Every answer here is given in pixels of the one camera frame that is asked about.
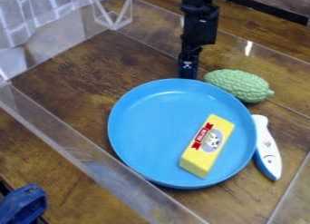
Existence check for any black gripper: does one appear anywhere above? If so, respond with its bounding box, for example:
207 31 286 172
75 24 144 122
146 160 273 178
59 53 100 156
178 0 219 80

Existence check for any green bumpy toy gourd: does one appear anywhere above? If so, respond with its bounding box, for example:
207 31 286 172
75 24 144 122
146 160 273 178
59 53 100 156
203 69 275 102

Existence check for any blue round plate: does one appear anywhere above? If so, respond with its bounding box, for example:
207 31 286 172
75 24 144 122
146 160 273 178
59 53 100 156
108 79 257 190

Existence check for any yellow toy butter block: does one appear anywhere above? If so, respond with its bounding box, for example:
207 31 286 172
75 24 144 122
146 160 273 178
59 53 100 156
179 114 235 179

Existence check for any white blue toy fish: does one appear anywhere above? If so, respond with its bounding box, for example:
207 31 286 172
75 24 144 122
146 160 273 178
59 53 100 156
251 114 282 180

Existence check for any blue clamp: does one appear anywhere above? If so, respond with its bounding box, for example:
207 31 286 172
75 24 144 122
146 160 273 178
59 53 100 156
0 183 47 224

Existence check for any clear acrylic enclosure wall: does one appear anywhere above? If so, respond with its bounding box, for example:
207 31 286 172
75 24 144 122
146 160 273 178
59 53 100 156
0 0 310 224

